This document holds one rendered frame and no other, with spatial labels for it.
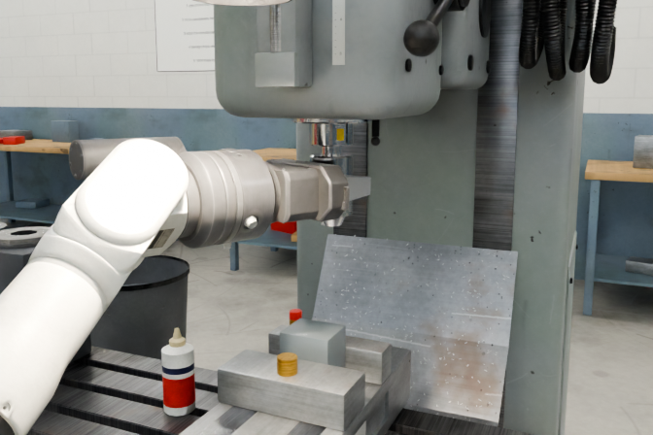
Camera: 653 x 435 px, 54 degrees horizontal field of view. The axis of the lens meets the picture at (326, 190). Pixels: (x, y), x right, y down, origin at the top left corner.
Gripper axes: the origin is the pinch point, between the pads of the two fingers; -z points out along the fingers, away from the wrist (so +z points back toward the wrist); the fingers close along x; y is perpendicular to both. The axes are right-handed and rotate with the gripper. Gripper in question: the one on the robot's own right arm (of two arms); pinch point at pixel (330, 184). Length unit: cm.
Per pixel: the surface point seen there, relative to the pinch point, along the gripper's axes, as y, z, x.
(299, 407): 21.8, 7.4, -3.8
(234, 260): 112, -216, 345
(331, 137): -5.4, 1.6, -1.8
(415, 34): -14.6, 5.8, -16.3
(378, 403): 25.5, -4.8, -3.4
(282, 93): -9.7, 8.8, -2.6
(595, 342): 119, -283, 97
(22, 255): 12.2, 20.8, 39.1
